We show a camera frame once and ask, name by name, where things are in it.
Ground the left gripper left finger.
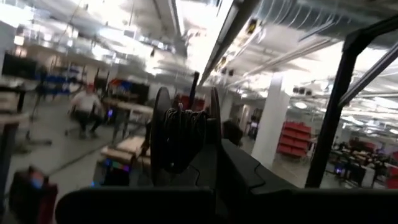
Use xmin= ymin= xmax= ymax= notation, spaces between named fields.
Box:
xmin=55 ymin=141 xmax=218 ymax=224

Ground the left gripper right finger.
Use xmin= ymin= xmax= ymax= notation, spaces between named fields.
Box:
xmin=217 ymin=138 xmax=398 ymax=224

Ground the thin black cord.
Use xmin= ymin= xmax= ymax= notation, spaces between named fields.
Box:
xmin=161 ymin=107 xmax=210 ymax=174

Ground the round black cord reel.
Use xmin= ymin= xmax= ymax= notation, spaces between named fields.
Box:
xmin=150 ymin=71 xmax=222 ymax=187

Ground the red bin shelf rack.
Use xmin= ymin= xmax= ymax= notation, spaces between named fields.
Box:
xmin=275 ymin=120 xmax=313 ymax=158

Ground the white building column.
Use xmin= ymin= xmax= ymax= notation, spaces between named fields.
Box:
xmin=251 ymin=73 xmax=290 ymax=169

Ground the distant wooden table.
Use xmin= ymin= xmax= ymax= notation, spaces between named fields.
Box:
xmin=102 ymin=98 xmax=155 ymax=144

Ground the red and black tool case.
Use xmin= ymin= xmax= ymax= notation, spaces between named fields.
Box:
xmin=8 ymin=166 xmax=59 ymax=224

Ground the person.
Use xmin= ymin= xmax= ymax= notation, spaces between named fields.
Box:
xmin=67 ymin=83 xmax=105 ymax=139

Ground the long ceiling light bar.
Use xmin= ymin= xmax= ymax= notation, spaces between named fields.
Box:
xmin=198 ymin=0 xmax=261 ymax=85

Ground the black computer monitor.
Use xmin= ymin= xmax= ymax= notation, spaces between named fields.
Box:
xmin=2 ymin=53 xmax=39 ymax=81

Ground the black aluminium table frame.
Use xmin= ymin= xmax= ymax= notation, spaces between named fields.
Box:
xmin=306 ymin=15 xmax=398 ymax=189

